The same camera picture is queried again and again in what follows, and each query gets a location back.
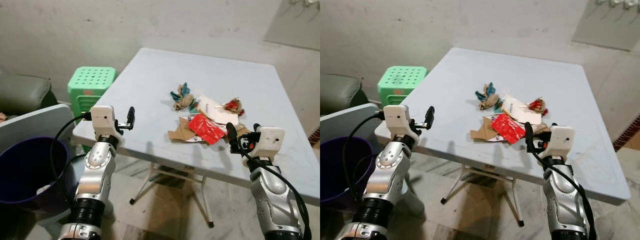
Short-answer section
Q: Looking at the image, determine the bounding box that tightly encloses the large brown cardboard piece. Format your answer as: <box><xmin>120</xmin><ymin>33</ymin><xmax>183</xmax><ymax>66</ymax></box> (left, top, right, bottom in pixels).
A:
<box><xmin>166</xmin><ymin>117</ymin><xmax>201</xmax><ymax>144</ymax></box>
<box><xmin>469</xmin><ymin>117</ymin><xmax>504</xmax><ymax>143</ymax></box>

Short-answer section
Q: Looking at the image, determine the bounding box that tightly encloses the red plastic wrapper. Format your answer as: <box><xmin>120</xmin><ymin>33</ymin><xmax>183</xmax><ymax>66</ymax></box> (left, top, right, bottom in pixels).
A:
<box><xmin>187</xmin><ymin>113</ymin><xmax>227</xmax><ymax>146</ymax></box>
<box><xmin>490</xmin><ymin>113</ymin><xmax>527</xmax><ymax>145</ymax></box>

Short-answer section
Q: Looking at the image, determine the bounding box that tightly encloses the grey plastic panel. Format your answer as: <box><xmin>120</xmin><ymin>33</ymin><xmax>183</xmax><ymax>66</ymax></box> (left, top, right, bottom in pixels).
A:
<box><xmin>0</xmin><ymin>103</ymin><xmax>76</xmax><ymax>157</ymax></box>
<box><xmin>320</xmin><ymin>103</ymin><xmax>380</xmax><ymax>147</ymax></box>

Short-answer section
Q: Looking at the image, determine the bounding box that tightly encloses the white paper card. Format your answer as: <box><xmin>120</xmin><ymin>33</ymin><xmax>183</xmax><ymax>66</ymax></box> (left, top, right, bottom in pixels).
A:
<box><xmin>197</xmin><ymin>93</ymin><xmax>240</xmax><ymax>126</ymax></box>
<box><xmin>501</xmin><ymin>94</ymin><xmax>544</xmax><ymax>126</ymax></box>

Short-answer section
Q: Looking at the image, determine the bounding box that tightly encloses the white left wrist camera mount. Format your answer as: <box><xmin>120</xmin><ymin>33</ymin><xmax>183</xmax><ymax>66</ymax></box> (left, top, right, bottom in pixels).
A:
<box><xmin>90</xmin><ymin>105</ymin><xmax>117</xmax><ymax>141</ymax></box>
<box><xmin>383</xmin><ymin>104</ymin><xmax>412</xmax><ymax>140</ymax></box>

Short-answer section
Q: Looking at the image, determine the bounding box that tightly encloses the light blue folding table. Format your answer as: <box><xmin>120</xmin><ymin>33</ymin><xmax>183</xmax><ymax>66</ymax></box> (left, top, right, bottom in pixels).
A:
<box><xmin>72</xmin><ymin>47</ymin><xmax>321</xmax><ymax>229</ymax></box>
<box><xmin>375</xmin><ymin>47</ymin><xmax>632</xmax><ymax>228</ymax></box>

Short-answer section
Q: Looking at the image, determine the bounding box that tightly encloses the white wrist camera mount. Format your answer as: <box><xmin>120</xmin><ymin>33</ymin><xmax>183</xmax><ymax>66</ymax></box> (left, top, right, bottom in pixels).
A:
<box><xmin>383</xmin><ymin>104</ymin><xmax>412</xmax><ymax>140</ymax></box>
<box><xmin>90</xmin><ymin>105</ymin><xmax>117</xmax><ymax>141</ymax></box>
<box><xmin>547</xmin><ymin>125</ymin><xmax>576</xmax><ymax>160</ymax></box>
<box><xmin>254</xmin><ymin>126</ymin><xmax>286</xmax><ymax>160</ymax></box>

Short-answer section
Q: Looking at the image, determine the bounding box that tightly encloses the dark grey armchair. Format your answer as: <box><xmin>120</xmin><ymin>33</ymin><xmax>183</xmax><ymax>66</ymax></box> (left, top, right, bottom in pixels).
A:
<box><xmin>320</xmin><ymin>74</ymin><xmax>370</xmax><ymax>117</ymax></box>
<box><xmin>0</xmin><ymin>74</ymin><xmax>59</xmax><ymax>117</ymax></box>

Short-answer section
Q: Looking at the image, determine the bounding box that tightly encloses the purple rubbish bin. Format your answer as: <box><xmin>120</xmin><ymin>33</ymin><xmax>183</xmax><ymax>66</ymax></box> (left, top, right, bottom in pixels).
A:
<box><xmin>320</xmin><ymin>137</ymin><xmax>369</xmax><ymax>209</ymax></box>
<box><xmin>0</xmin><ymin>136</ymin><xmax>71</xmax><ymax>207</ymax></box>

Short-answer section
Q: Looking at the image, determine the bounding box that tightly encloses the green plastic stool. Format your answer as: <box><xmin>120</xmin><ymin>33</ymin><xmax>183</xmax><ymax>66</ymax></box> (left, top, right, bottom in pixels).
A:
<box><xmin>377</xmin><ymin>65</ymin><xmax>428</xmax><ymax>107</ymax></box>
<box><xmin>67</xmin><ymin>66</ymin><xmax>118</xmax><ymax>119</ymax></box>

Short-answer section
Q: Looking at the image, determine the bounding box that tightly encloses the red and burlap ornament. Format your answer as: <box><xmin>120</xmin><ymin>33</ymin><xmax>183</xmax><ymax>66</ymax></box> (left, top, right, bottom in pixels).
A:
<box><xmin>527</xmin><ymin>97</ymin><xmax>550</xmax><ymax>117</ymax></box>
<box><xmin>222</xmin><ymin>97</ymin><xmax>246</xmax><ymax>117</ymax></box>

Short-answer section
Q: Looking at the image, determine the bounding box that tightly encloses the teal and burlap ornament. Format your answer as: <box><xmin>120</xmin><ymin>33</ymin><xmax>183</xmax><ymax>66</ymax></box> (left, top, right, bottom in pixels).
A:
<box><xmin>474</xmin><ymin>82</ymin><xmax>504</xmax><ymax>111</ymax></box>
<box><xmin>168</xmin><ymin>82</ymin><xmax>199</xmax><ymax>112</ymax></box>

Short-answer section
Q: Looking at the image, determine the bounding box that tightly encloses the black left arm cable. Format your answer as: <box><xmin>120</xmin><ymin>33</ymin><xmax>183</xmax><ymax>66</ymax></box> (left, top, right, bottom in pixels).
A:
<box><xmin>341</xmin><ymin>111</ymin><xmax>386</xmax><ymax>202</ymax></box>
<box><xmin>48</xmin><ymin>112</ymin><xmax>94</xmax><ymax>209</ymax></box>

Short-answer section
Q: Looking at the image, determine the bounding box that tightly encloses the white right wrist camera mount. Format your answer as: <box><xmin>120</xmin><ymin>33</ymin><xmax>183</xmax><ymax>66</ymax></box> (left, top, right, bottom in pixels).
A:
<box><xmin>547</xmin><ymin>125</ymin><xmax>576</xmax><ymax>160</ymax></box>
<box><xmin>254</xmin><ymin>126</ymin><xmax>286</xmax><ymax>160</ymax></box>

